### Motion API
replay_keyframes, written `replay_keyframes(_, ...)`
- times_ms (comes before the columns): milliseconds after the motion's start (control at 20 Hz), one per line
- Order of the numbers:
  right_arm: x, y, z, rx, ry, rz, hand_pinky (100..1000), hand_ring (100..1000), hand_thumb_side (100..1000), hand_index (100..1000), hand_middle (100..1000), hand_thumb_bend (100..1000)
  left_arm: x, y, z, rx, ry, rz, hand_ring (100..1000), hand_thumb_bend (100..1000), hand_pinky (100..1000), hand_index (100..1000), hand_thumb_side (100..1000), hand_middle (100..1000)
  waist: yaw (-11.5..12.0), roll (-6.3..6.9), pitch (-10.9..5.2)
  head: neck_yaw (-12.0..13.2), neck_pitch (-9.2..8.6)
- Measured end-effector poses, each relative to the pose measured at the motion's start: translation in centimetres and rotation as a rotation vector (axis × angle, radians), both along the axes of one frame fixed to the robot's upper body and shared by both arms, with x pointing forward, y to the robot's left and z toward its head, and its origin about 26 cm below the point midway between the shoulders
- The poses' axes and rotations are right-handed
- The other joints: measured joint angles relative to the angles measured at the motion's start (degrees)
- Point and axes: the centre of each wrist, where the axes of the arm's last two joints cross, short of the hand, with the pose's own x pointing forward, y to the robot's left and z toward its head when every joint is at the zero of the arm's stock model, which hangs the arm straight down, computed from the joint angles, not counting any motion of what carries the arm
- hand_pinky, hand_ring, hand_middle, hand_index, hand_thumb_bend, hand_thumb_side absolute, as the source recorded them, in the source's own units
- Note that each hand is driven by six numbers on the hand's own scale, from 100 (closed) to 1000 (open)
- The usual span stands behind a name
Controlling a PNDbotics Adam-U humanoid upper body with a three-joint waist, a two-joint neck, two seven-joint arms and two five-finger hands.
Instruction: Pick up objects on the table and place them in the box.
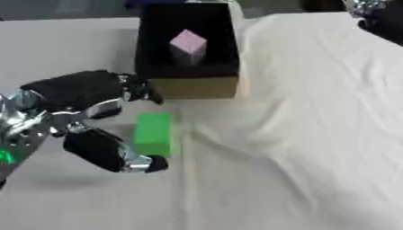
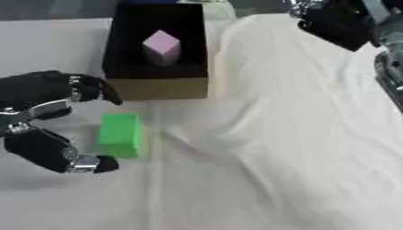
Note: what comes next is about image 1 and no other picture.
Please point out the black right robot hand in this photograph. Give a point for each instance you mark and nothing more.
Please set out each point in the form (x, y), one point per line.
(385, 27)

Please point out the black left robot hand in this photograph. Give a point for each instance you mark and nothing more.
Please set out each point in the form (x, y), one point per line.
(79, 88)

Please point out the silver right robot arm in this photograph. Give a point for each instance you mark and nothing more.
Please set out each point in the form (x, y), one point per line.
(367, 6)

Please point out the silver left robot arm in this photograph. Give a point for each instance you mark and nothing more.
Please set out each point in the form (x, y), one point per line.
(18, 128)

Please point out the cardboard box with black inside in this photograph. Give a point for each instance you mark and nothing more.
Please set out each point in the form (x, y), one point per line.
(189, 54)

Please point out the green rectangular block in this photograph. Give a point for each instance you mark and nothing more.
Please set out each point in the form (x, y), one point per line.
(153, 133)

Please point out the pink rectangular block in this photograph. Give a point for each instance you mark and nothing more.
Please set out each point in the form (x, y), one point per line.
(188, 47)

